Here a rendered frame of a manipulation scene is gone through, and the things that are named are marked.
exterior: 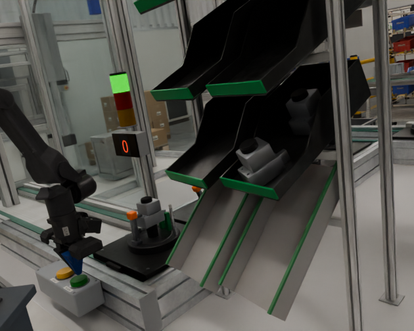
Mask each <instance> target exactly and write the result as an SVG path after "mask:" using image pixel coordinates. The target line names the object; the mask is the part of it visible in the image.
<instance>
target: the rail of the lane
mask: <svg viewBox="0 0 414 331"><path fill-rule="evenodd" d="M0 243H1V244H0V245H1V249H2V250H3V251H5V252H7V253H8V254H10V255H11V256H13V257H15V258H16V259H18V260H19V261H21V262H23V263H24V264H26V265H27V266H29V267H31V268H32V269H33V270H35V271H36V270H38V269H40V268H42V267H44V266H46V265H49V264H51V263H53V262H55V261H57V260H58V259H59V260H61V261H63V260H62V259H61V258H60V257H59V255H58V254H57V253H56V252H54V250H53V249H54V248H56V244H55V243H54V242H53V241H51V240H49V244H45V243H43V242H42V241H41V239H40V235H38V234H36V233H34V232H32V231H29V230H28V229H25V228H23V227H21V226H19V225H17V224H15V223H12V222H10V221H8V220H5V221H2V224H1V223H0ZM82 271H83V272H85V273H87V274H88V275H90V276H92V277H94V278H96V279H98V280H100V282H101V286H102V289H103V294H104V300H105V302H104V303H103V304H102V305H100V306H98V307H97V308H96V309H98V310H99V311H100V312H102V313H104V314H105V315H107V316H108V317H110V318H112V319H113V320H115V321H116V322H118V323H120V324H121V325H123V326H125V327H126V328H128V329H129V330H131V331H162V330H163V329H164V327H163V324H162V317H161V314H160V308H159V304H158V298H157V295H156V289H154V288H152V287H150V286H148V285H146V284H143V283H142V282H139V281H138V280H135V279H133V278H131V277H129V276H126V275H124V274H123V271H122V267H120V266H118V265H116V264H113V263H111V262H109V261H108V262H106V266H105V265H103V264H101V263H98V262H96V261H94V260H92V259H90V258H88V257H85V258H83V265H82Z"/></svg>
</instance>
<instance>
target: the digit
mask: <svg viewBox="0 0 414 331"><path fill-rule="evenodd" d="M118 137H119V140H120V146H121V150H122V154H123V155H130V156H131V151H130V147H129V141H128V137H127V136H123V135H118Z"/></svg>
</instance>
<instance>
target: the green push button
mask: <svg viewBox="0 0 414 331"><path fill-rule="evenodd" d="M87 281H88V277H87V275H77V276H75V277H73V278H72V279H71V280H70V285H71V287H79V286H82V285H84V284H85V283H87Z"/></svg>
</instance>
